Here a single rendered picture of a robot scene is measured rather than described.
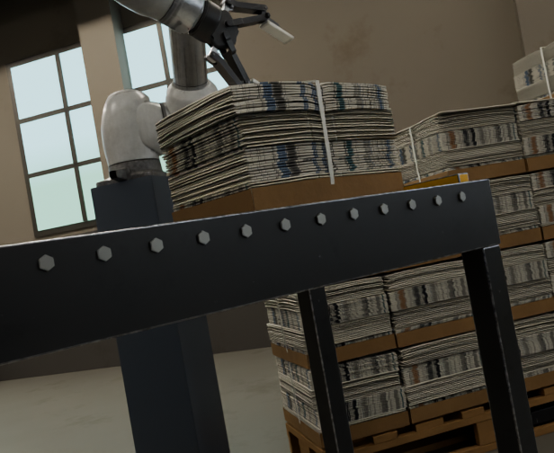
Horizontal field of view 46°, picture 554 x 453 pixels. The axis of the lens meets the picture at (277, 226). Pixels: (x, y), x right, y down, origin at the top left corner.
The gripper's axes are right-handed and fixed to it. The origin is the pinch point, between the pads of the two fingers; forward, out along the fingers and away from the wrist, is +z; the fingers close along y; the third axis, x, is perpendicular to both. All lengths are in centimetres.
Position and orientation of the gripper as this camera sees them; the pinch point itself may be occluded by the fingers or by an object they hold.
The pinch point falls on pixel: (278, 66)
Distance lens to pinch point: 137.8
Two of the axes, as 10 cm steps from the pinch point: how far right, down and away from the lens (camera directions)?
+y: -2.2, 9.3, -3.0
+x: 5.8, -1.2, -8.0
